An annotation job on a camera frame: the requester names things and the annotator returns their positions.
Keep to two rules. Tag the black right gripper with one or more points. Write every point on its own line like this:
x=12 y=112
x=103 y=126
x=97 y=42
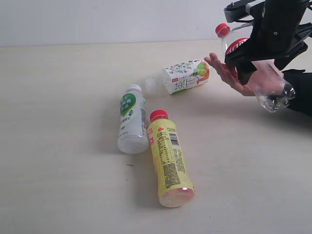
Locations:
x=278 y=34

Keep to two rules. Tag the clear cola bottle red label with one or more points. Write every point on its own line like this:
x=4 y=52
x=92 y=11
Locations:
x=272 y=93

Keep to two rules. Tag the white green yogurt drink bottle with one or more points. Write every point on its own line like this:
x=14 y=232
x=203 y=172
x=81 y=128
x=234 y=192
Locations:
x=132 y=137

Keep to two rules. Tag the yellow label red cap bottle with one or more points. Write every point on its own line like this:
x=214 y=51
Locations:
x=175 y=188

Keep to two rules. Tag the black sleeved forearm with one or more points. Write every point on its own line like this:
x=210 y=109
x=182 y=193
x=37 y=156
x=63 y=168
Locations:
x=301 y=81

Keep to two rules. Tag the square clear tea bottle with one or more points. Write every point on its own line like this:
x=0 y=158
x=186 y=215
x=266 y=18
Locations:
x=179 y=77

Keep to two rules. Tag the person's open bare hand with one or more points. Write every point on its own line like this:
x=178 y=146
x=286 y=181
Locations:
x=231 y=77

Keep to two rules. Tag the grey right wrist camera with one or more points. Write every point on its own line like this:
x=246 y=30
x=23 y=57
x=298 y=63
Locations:
x=236 y=11

